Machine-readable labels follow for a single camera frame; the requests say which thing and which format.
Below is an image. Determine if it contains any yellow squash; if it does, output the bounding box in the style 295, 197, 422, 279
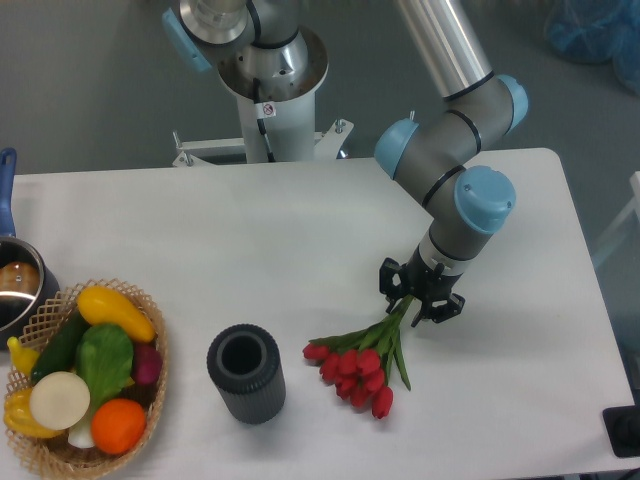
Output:
76, 285, 156, 343

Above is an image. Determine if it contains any red tulip bouquet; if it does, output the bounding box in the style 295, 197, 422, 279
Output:
302, 296, 413, 420

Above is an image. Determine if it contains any white frame at right edge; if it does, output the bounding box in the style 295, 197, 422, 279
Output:
591, 171, 639, 269

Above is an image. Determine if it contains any yellow bell pepper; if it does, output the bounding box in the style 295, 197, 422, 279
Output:
4, 388, 64, 439

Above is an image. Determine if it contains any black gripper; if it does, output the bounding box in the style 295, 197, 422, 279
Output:
379, 248, 466, 327

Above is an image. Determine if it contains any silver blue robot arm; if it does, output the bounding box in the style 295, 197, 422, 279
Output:
162, 1, 528, 323

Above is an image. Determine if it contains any blue handled saucepan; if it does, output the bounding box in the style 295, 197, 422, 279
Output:
1, 147, 59, 351

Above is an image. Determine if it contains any green lettuce leaf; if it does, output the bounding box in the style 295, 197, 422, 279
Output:
68, 323, 133, 449

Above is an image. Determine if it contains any woven wicker basket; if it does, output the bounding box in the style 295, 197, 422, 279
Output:
1, 279, 169, 479

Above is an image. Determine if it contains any white round onion slice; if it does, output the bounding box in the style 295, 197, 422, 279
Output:
29, 371, 90, 430

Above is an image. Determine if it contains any green cucumber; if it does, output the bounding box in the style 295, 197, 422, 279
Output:
30, 310, 90, 384

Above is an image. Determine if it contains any dark grey ribbed vase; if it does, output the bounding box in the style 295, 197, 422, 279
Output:
206, 324, 286, 425

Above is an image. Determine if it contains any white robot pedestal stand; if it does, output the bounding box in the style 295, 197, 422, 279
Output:
172, 86, 354, 167

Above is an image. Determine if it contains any purple red onion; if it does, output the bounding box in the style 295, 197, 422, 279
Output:
131, 343, 163, 386

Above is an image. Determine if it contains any black device at table edge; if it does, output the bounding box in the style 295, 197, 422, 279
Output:
602, 405, 639, 458

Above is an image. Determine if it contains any orange fruit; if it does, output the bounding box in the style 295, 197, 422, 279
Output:
91, 399, 146, 455

